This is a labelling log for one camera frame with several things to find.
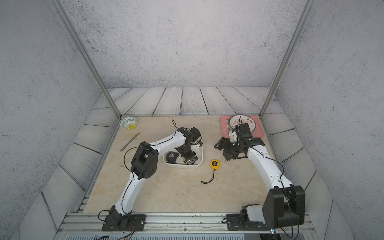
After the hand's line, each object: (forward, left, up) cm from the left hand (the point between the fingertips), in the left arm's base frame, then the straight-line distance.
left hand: (191, 159), depth 96 cm
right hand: (-3, -16, +17) cm, 24 cm away
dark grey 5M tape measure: (0, +12, +4) cm, 12 cm away
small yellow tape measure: (-5, -15, +2) cm, 16 cm away
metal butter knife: (+16, +43, -1) cm, 46 cm away
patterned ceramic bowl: (+32, +47, +1) cm, 57 cm away
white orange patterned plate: (+32, -37, +3) cm, 48 cm away
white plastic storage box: (+3, -5, +2) cm, 7 cm away
